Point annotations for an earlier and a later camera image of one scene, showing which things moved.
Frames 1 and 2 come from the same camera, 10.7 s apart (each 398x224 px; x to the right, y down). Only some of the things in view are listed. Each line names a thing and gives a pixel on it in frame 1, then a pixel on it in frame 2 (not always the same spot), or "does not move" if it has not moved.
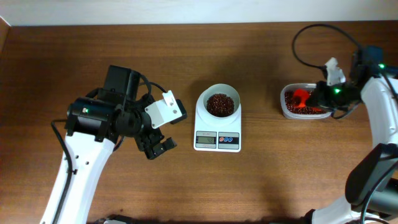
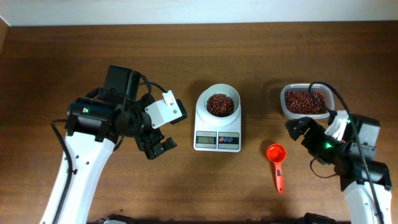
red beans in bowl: [220, 105] does not move
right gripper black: [319, 94] to [306, 132]
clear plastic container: [294, 98] does not move
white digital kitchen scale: [216, 134] does not move
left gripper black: [154, 138] does not move
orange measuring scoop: [303, 94] to [276, 153]
